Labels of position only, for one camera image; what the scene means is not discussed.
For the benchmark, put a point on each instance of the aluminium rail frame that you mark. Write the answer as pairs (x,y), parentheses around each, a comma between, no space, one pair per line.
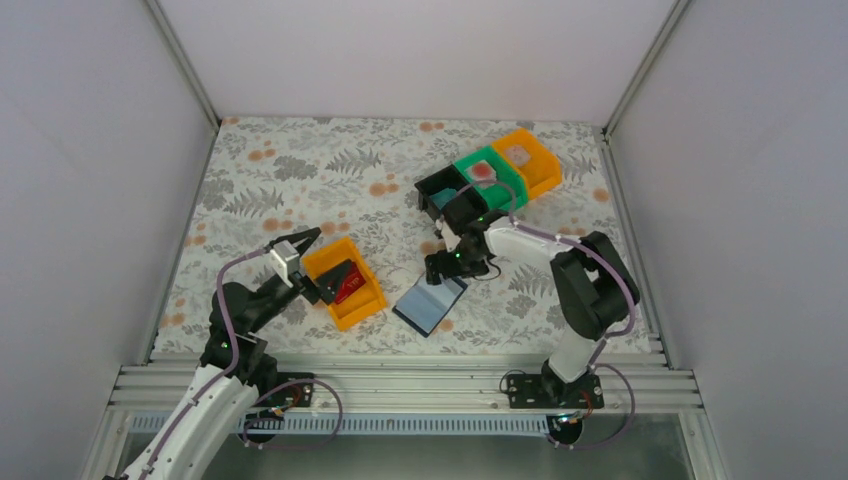
(441,384)

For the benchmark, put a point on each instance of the card in far orange bin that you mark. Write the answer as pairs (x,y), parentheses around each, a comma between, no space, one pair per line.
(517,155)

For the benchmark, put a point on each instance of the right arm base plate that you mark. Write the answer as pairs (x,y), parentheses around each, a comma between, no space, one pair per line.
(535,391)

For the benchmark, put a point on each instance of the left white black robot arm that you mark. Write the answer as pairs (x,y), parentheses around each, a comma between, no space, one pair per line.
(235,373)

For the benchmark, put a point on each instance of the blue card holder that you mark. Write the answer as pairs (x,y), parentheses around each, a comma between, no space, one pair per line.
(423,306)

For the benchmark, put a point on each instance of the red VIP card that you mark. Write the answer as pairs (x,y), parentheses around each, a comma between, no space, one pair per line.
(353,281)

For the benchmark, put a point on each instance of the floral table mat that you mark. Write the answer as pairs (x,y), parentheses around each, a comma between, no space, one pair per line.
(351,178)

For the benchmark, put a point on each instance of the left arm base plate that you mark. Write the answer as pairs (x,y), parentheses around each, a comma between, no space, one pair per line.
(286,390)

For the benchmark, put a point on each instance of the near orange bin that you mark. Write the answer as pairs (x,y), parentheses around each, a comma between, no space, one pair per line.
(367,301)

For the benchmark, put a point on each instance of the green bin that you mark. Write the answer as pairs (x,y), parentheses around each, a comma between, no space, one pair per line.
(496,180)

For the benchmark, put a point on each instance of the teal card in black bin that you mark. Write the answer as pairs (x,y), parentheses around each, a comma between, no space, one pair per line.
(442,198)

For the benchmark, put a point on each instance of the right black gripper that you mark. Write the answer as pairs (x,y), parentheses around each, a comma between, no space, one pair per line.
(436,266)

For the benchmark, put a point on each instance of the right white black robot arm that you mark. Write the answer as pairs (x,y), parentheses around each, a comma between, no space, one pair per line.
(597,294)

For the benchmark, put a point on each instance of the black bin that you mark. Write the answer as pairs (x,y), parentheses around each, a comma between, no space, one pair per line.
(466,208)

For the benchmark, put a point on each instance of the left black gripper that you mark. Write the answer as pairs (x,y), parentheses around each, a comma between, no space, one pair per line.
(305,268)

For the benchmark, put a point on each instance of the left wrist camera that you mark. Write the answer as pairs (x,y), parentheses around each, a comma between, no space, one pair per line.
(283,259)

